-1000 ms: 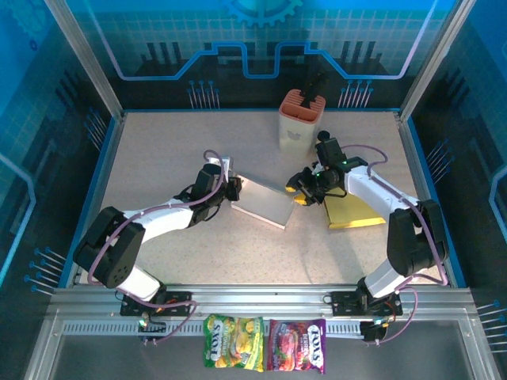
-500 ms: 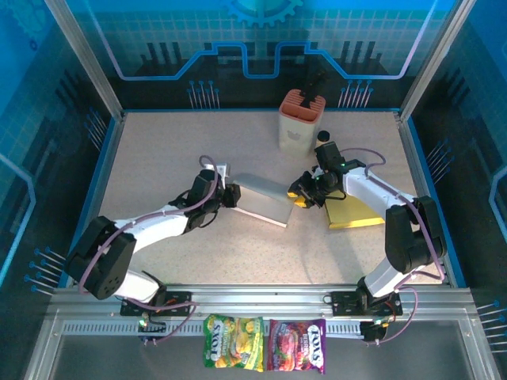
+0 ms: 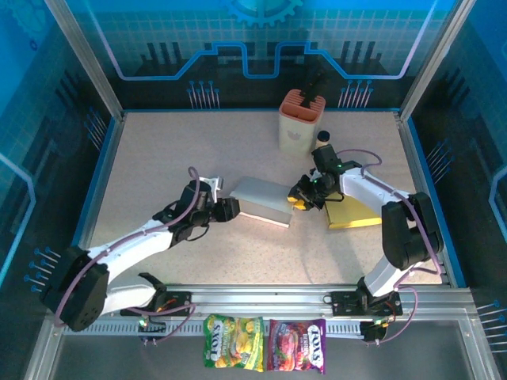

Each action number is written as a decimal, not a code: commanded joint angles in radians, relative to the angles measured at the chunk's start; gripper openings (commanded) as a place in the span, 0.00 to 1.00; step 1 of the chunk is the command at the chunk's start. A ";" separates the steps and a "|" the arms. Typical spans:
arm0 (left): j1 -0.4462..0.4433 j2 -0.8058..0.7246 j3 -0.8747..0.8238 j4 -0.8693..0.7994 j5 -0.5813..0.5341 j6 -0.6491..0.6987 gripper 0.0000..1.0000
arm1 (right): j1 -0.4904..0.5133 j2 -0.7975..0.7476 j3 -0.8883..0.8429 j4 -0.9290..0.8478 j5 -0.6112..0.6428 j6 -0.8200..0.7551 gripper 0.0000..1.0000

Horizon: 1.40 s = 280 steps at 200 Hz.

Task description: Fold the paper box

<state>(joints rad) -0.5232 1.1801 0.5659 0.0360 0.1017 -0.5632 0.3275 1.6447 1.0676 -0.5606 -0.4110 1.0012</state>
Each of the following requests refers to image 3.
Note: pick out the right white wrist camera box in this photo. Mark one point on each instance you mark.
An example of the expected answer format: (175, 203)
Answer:
(313, 175)

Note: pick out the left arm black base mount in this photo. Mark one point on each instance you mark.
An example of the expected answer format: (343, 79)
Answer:
(178, 302)

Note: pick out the purple candy bag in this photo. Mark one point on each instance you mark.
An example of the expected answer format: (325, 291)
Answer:
(295, 346)

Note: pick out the black connector module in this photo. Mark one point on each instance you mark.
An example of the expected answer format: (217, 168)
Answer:
(372, 332)
(154, 328)

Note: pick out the small jar black lid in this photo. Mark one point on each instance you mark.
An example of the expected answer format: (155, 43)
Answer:
(323, 137)

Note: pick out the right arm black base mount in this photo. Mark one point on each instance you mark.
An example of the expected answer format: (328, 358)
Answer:
(344, 302)

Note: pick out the aluminium frame post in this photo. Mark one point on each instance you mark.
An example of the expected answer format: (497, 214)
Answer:
(432, 59)
(88, 59)

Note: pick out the green candy bag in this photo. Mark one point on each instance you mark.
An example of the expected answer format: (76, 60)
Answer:
(233, 342)

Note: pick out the beige knife block orange top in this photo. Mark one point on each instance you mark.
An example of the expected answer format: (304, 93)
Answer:
(295, 130)

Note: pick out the yellow paper box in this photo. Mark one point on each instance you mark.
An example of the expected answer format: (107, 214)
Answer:
(352, 215)

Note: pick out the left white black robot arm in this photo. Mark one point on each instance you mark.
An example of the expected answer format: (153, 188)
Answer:
(130, 247)

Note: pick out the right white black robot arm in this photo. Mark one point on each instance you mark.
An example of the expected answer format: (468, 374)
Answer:
(408, 229)

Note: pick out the white paper box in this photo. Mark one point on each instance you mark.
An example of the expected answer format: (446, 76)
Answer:
(261, 198)

